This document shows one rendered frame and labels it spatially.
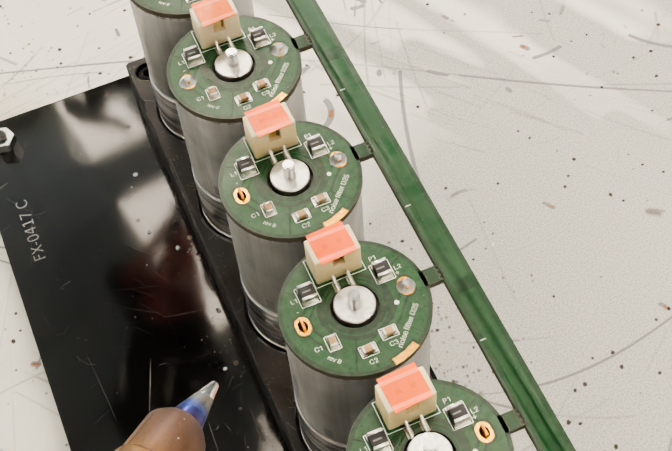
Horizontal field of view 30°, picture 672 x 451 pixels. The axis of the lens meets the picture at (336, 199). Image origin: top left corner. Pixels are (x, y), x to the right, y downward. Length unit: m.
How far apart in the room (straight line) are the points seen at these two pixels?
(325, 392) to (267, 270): 0.03
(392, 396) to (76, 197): 0.12
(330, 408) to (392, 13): 0.14
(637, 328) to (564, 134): 0.05
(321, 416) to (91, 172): 0.10
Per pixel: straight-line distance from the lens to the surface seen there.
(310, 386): 0.21
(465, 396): 0.19
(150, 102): 0.28
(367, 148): 0.22
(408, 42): 0.32
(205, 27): 0.23
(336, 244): 0.20
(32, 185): 0.29
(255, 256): 0.22
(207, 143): 0.23
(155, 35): 0.25
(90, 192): 0.29
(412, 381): 0.19
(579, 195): 0.29
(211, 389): 0.15
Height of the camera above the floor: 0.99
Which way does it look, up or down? 55 degrees down
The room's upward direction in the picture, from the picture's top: 6 degrees counter-clockwise
